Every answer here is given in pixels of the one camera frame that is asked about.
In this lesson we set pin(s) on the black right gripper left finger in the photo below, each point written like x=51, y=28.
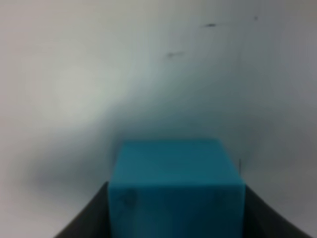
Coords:
x=93, y=221

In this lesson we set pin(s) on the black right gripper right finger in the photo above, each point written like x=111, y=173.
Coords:
x=261, y=221

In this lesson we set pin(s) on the blue cube block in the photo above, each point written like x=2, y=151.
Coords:
x=175, y=189

